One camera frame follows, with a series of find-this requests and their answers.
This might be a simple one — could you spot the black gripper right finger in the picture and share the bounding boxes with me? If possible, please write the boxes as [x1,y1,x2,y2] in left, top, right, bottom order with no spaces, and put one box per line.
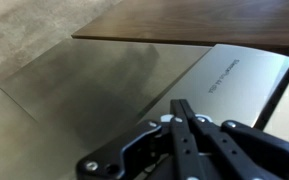
[180,99,289,180]

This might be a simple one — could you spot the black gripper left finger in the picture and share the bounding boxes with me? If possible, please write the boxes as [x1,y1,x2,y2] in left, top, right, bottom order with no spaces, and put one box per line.
[76,99,202,180]

